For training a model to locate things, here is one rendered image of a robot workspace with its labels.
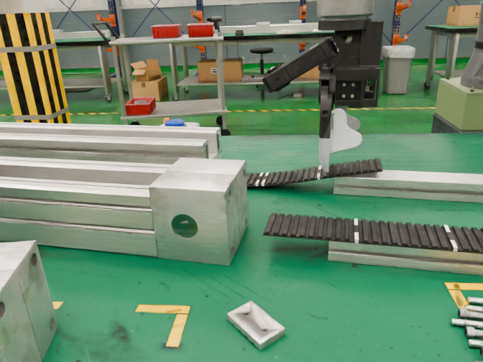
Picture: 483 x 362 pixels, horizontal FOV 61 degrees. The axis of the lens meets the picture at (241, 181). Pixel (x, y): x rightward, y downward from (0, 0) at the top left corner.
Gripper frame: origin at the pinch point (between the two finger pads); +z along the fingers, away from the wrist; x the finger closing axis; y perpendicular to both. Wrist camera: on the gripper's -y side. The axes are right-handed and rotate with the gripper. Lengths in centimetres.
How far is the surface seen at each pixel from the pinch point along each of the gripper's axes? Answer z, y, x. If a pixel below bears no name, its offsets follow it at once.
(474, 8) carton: -13, 146, 509
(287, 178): 3.7, -5.5, -1.0
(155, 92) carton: 72, -235, 436
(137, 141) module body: -2.8, -29.2, -4.7
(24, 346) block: 2.1, -20.8, -42.5
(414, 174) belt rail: 2.6, 13.7, 0.4
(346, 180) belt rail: 3.2, 3.6, -1.9
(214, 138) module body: -1.6, -18.5, 2.3
